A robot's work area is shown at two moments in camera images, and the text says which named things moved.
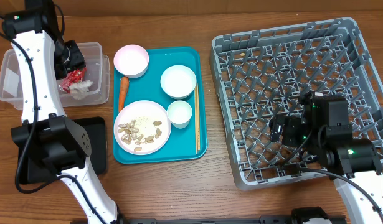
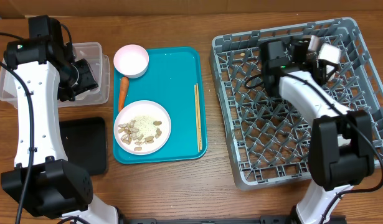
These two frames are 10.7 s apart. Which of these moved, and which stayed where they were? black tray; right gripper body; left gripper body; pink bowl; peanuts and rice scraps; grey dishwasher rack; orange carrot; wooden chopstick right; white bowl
Moved: right gripper body; left gripper body; white bowl
Stayed: peanuts and rice scraps; orange carrot; wooden chopstick right; black tray; pink bowl; grey dishwasher rack
